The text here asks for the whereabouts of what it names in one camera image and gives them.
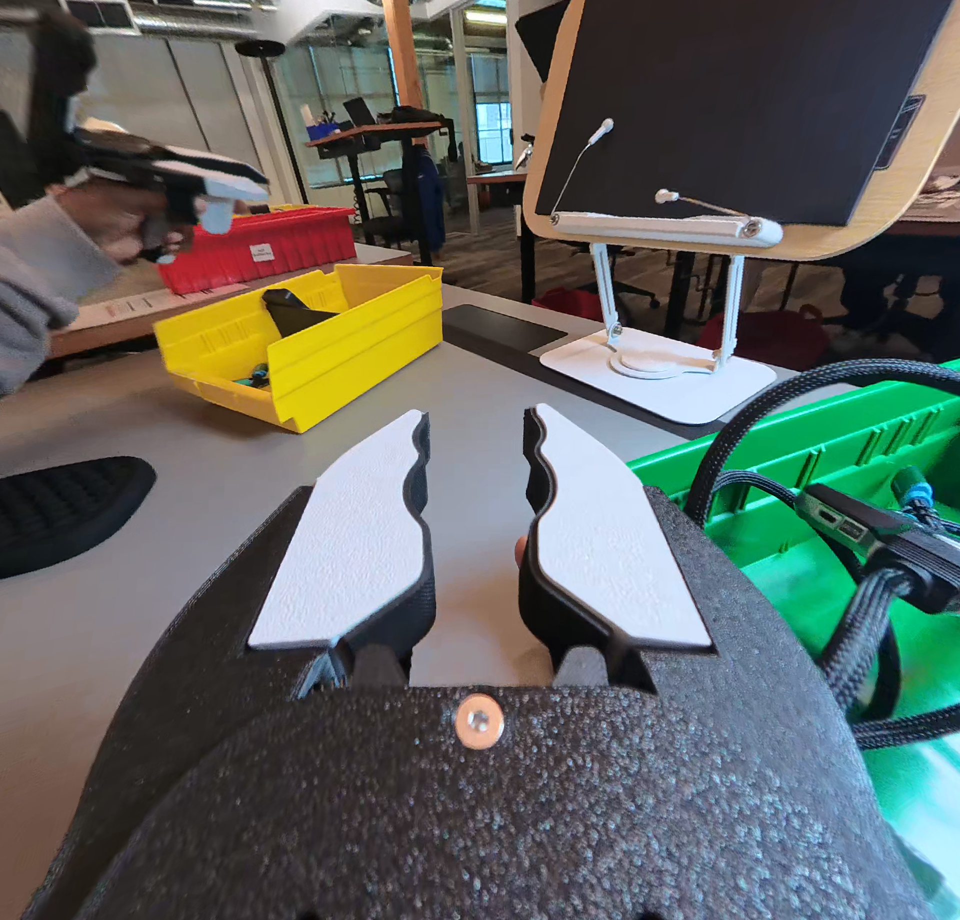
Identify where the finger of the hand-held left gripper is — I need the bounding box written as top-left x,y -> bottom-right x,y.
196,191 -> 252,236
153,143 -> 273,195

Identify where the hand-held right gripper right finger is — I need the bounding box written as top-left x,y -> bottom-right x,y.
517,402 -> 714,695

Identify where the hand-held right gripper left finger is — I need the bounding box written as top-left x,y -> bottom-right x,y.
246,408 -> 438,700

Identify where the black usb hub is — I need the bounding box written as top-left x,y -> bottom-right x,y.
260,287 -> 342,340

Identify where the yellow plastic bin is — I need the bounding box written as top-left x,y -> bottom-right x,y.
152,262 -> 445,435

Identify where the green plastic bin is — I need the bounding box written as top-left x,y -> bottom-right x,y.
628,359 -> 960,902

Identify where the black braided hub cable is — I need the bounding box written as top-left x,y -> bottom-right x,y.
684,359 -> 960,750

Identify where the silver usb hub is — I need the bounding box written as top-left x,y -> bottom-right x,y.
795,482 -> 960,615

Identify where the person's left forearm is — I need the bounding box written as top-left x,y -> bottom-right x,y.
0,196 -> 125,400

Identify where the person's left hand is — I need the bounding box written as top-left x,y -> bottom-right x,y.
46,179 -> 198,266

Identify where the red bin with white label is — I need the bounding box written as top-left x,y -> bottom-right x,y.
156,206 -> 358,296

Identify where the black floor lamp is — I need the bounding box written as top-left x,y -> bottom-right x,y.
234,38 -> 310,205

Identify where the black standing desk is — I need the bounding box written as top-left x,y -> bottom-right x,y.
303,98 -> 460,265

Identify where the blue jacket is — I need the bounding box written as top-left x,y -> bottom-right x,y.
405,147 -> 450,254

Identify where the red bag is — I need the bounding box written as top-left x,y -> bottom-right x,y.
697,305 -> 834,372
532,286 -> 605,323

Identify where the black mesh wrist rest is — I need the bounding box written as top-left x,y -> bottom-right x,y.
0,455 -> 159,581

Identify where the tan and black chair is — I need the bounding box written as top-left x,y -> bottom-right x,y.
514,0 -> 575,85

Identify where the black board with wooden edge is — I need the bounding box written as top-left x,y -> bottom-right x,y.
522,0 -> 960,263

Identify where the wooden post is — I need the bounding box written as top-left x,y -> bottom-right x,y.
373,0 -> 429,149

